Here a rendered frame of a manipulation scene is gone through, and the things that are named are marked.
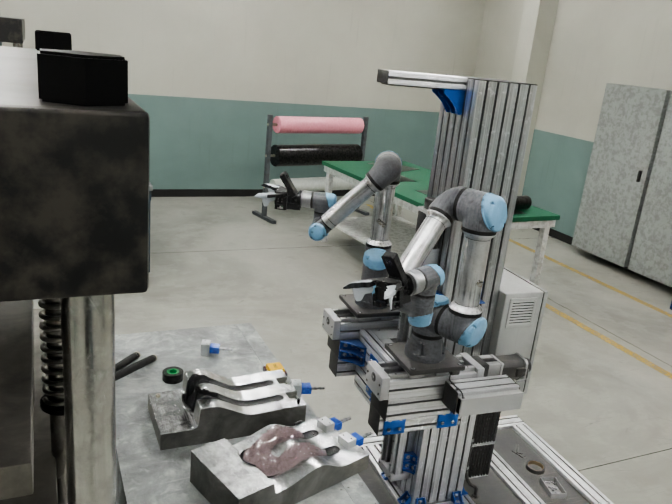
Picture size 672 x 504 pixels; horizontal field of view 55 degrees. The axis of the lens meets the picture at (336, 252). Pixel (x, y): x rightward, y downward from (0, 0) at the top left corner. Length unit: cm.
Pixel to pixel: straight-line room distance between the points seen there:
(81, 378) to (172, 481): 130
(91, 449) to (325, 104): 850
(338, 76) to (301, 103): 65
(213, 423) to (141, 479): 29
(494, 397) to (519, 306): 43
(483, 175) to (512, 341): 72
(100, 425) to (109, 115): 38
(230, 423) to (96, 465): 138
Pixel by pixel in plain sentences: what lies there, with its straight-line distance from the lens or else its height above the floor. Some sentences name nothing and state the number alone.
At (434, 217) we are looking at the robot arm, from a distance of 216.
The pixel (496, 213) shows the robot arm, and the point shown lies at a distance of 212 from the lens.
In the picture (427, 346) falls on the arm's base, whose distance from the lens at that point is 234.
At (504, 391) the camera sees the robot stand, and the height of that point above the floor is 95.
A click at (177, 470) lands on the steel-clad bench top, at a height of 80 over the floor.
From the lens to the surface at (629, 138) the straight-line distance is 767.
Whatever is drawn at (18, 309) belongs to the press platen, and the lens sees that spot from 140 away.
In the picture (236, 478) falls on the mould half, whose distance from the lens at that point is 193.
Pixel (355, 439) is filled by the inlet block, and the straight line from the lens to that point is 217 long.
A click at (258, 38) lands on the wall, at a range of 881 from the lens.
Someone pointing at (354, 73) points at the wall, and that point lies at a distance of 934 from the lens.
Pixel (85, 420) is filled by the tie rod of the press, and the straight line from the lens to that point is 86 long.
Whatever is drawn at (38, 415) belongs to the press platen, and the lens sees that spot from 153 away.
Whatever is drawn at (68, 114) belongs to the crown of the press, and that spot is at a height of 200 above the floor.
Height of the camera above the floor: 209
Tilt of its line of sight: 18 degrees down
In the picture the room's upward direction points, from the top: 6 degrees clockwise
